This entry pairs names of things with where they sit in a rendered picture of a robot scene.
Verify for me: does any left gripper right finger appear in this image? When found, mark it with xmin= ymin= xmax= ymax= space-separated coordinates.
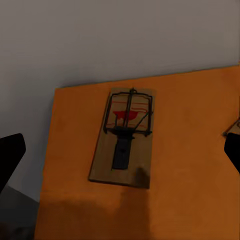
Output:
xmin=224 ymin=133 xmax=240 ymax=173

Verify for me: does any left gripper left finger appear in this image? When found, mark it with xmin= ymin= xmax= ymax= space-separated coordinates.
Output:
xmin=0 ymin=133 xmax=26 ymax=193

